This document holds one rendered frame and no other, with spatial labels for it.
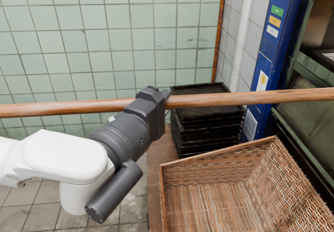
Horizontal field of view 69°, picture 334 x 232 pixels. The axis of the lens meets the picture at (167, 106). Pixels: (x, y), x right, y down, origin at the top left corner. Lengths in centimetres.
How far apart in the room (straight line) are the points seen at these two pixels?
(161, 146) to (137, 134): 92
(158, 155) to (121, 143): 90
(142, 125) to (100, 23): 137
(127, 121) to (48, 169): 15
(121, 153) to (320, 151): 65
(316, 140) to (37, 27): 165
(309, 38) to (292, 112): 26
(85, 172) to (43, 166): 5
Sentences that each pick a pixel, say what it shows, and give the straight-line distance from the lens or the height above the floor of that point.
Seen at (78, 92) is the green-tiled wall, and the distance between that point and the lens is 198.
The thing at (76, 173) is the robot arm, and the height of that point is 124.
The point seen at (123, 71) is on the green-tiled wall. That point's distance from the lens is 185.
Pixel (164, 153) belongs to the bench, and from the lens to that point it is 130.
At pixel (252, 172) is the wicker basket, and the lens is 117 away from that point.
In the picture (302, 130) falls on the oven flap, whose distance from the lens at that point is 95.
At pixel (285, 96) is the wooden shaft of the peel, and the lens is 61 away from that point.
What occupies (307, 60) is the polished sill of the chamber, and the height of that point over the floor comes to 117.
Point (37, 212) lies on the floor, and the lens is 197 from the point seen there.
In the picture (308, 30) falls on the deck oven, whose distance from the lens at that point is 97.
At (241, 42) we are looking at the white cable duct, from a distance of 141.
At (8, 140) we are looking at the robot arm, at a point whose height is 125.
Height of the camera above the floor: 148
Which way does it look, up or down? 33 degrees down
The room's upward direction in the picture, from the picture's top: straight up
